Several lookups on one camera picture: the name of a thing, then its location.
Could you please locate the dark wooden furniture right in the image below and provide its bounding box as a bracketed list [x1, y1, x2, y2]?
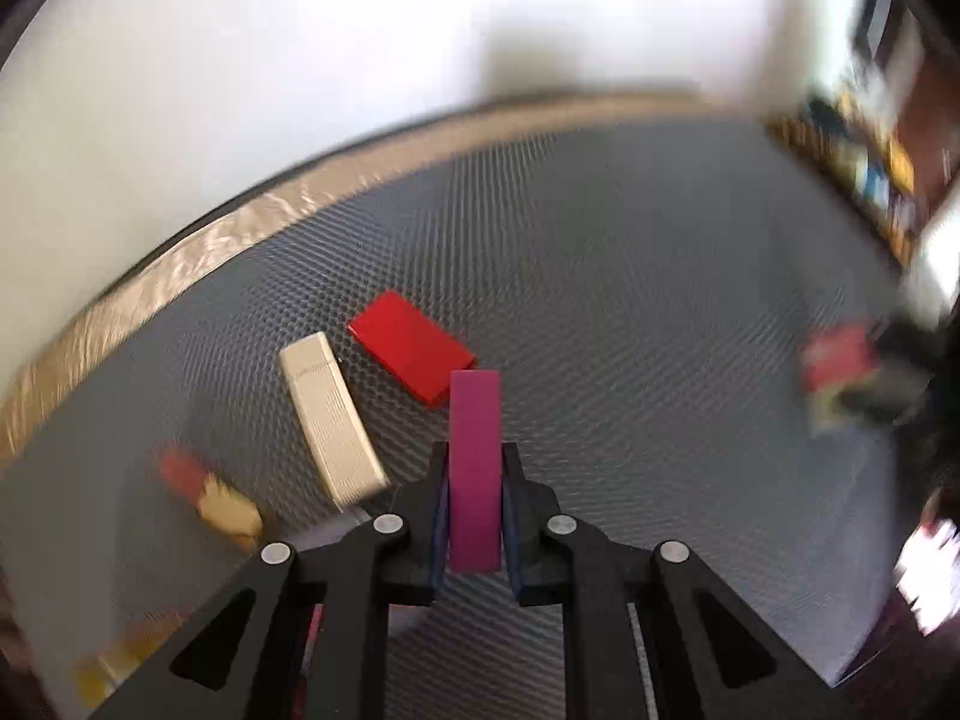
[766, 0, 958, 268]

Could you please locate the red and gold tin box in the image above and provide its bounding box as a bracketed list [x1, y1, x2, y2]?
[71, 613, 185, 709]

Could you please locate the grey honeycomb table mat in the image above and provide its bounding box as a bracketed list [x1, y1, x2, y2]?
[2, 119, 903, 718]

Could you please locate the gold rectangular lighter case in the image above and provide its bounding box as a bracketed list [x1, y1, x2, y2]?
[280, 332, 389, 511]

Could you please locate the magenta rectangular block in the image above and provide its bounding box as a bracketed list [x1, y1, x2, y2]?
[449, 371, 501, 574]

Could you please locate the gold and red lipstick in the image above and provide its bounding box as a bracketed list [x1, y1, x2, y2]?
[158, 449, 263, 553]

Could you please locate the red rectangular block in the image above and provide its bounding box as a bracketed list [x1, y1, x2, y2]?
[348, 291, 475, 408]

